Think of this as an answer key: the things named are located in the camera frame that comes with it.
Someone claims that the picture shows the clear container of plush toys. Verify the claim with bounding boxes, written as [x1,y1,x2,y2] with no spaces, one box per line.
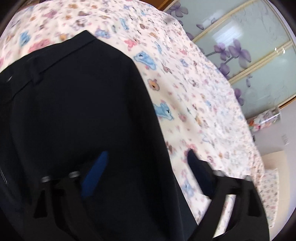
[247,108,280,133]

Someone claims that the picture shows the black pants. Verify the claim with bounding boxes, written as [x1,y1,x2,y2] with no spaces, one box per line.
[1,31,197,240]

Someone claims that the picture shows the floral glass sliding wardrobe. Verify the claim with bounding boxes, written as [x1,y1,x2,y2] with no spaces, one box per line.
[166,1,295,118]

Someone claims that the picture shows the floral print pillow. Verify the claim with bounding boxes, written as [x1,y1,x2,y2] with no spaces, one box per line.
[259,168,280,228]

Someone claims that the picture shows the floral print bed sheet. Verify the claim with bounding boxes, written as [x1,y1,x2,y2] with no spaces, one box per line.
[1,1,264,222]

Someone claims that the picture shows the cream headboard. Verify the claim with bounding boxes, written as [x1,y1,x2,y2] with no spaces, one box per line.
[262,151,290,177]

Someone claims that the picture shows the white wall socket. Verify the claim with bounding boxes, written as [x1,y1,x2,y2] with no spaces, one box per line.
[281,135,289,145]

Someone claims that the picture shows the brown wooden door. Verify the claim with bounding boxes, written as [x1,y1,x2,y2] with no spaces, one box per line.
[141,0,173,10]

